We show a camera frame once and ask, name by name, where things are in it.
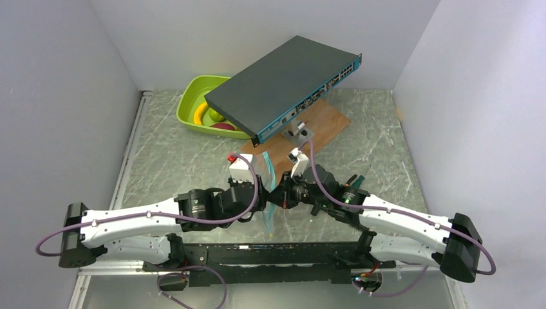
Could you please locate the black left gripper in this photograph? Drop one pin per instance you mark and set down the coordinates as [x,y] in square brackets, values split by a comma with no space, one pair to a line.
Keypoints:
[264,194]

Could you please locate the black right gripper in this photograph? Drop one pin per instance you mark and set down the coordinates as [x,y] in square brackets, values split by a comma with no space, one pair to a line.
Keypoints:
[281,196]

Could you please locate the clear zip top bag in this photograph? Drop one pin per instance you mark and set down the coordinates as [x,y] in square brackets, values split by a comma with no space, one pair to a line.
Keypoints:
[265,169]

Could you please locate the green toy pear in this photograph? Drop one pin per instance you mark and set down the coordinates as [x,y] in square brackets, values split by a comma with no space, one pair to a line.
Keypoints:
[215,116]

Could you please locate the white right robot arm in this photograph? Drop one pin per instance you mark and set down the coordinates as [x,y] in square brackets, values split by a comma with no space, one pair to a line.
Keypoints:
[389,232]

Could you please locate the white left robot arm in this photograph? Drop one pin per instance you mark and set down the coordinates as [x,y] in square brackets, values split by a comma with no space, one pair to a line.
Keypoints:
[151,232]

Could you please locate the dark red toy fruit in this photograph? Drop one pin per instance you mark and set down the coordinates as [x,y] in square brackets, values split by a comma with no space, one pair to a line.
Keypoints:
[223,125]

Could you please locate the black rubber mallet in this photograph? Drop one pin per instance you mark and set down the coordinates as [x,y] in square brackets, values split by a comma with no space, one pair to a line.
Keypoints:
[349,216]

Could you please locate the wooden board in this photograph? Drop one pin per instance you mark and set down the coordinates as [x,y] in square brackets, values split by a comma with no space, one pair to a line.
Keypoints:
[323,123]

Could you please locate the yellow toy banana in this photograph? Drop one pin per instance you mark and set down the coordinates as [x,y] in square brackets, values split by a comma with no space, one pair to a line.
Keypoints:
[199,113]

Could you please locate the lime green plastic tray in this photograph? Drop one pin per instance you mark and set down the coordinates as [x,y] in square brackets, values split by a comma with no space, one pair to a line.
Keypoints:
[193,96]

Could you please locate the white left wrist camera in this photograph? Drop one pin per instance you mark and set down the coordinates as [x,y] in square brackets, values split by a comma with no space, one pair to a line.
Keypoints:
[239,170]

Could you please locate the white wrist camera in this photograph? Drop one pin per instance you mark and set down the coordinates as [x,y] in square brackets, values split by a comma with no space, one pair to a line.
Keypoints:
[239,170]
[300,162]

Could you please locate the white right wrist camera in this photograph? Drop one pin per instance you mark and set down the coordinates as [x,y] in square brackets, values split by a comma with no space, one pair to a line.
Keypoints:
[300,162]

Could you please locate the metal stand bracket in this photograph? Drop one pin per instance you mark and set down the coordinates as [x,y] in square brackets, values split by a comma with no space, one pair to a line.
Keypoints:
[297,132]

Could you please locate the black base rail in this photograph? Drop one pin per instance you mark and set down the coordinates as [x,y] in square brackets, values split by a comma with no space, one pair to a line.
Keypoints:
[246,263]

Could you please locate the orange handled pliers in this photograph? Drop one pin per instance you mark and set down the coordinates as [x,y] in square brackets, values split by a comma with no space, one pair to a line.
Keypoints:
[351,179]

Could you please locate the green handled screwdriver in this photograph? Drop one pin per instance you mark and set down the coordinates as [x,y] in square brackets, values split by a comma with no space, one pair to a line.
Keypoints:
[362,177]

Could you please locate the dark grey network switch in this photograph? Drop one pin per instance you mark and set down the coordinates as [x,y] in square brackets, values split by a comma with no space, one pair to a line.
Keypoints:
[270,93]

